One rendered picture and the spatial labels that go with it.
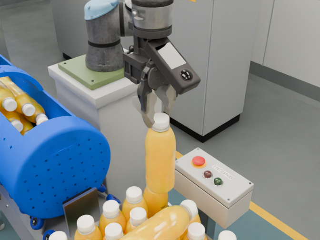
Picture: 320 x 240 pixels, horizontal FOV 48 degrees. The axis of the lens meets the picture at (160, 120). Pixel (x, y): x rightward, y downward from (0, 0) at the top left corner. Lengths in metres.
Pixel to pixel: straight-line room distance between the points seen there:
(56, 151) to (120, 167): 0.54
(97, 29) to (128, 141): 0.43
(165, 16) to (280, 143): 2.43
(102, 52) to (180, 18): 1.30
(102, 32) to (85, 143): 0.44
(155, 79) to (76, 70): 0.68
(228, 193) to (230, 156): 1.84
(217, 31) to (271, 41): 1.31
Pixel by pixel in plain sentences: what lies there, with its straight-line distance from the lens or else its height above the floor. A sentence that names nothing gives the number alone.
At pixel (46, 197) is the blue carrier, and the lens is 1.02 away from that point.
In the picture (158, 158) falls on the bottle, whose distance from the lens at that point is 0.78.
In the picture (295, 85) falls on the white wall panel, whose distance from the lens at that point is 3.67.
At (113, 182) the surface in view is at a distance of 1.47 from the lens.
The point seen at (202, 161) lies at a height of 1.11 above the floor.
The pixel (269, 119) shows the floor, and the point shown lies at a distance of 3.24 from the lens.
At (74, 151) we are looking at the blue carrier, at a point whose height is 1.16.
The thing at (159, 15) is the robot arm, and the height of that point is 1.56.
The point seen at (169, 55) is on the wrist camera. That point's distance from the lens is 0.66.
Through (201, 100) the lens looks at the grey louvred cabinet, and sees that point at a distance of 2.62.
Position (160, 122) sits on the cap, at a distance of 0.74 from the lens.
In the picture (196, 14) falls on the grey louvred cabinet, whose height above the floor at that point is 1.00.
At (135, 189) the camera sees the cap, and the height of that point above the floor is 1.09.
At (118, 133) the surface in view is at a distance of 1.35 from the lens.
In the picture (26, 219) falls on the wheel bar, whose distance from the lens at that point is 1.16.
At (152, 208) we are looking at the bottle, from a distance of 1.00.
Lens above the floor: 1.76
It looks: 35 degrees down
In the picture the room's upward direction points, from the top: straight up
